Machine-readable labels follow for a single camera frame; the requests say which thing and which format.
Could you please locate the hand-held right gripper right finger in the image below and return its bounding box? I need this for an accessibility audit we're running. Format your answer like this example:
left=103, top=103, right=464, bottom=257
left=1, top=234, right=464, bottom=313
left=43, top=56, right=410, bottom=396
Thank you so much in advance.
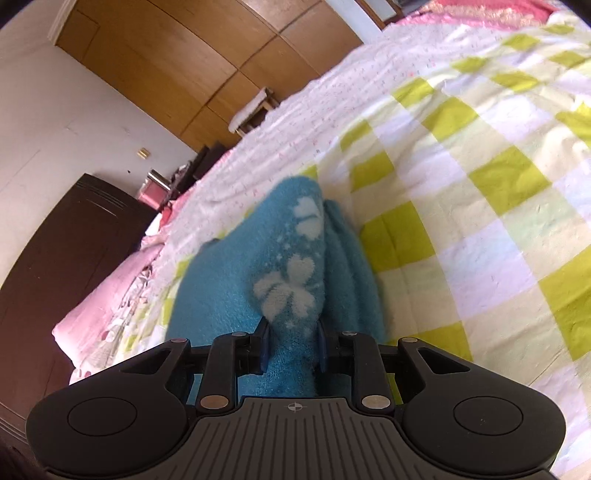
left=316, top=323, right=470, bottom=411

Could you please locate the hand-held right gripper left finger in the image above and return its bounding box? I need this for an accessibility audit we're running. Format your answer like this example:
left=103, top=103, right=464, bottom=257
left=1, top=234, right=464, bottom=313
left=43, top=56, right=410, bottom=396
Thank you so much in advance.
left=119, top=318, right=271, bottom=411

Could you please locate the teal flower-print sweater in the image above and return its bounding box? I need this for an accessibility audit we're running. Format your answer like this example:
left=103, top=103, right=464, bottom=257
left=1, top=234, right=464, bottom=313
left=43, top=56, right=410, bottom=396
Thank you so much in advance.
left=165, top=175, right=387, bottom=398

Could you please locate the white pink-dotted pillow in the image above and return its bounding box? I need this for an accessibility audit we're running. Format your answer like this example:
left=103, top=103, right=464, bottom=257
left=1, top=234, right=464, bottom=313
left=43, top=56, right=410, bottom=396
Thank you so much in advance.
left=69, top=268, right=160, bottom=384

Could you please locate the pink pillow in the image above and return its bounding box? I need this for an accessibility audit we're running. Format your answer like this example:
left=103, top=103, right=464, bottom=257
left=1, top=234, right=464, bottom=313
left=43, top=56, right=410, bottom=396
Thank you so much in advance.
left=52, top=242, right=167, bottom=365

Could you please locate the pink storage box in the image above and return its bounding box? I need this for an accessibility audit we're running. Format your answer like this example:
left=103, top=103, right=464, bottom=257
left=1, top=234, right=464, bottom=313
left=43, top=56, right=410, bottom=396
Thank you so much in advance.
left=137, top=170, right=169, bottom=210

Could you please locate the dark nightstand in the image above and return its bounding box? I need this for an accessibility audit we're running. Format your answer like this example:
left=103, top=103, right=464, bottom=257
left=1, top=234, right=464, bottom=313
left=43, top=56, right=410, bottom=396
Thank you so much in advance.
left=171, top=142, right=227, bottom=195

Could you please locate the checked floral bed sheet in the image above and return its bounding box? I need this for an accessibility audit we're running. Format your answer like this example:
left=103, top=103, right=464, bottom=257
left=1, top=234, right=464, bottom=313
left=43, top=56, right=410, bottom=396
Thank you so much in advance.
left=69, top=9, right=591, bottom=480

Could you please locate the dark wooden headboard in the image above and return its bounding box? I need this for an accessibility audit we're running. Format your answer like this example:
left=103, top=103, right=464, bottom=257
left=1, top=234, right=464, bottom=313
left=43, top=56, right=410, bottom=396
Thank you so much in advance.
left=0, top=173, right=160, bottom=444

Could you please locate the wooden stool with cushion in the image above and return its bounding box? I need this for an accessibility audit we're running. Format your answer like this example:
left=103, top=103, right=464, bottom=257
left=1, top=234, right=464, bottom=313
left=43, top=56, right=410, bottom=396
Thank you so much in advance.
left=228, top=87, right=280, bottom=137

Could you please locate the wooden wardrobe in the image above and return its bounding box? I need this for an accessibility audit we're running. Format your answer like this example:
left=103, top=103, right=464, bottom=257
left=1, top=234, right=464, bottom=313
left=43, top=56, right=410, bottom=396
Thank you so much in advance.
left=55, top=0, right=365, bottom=151

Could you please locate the pink floral quilt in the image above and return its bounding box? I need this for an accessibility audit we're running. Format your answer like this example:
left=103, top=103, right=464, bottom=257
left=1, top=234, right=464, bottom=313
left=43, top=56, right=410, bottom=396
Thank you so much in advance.
left=394, top=0, right=568, bottom=31

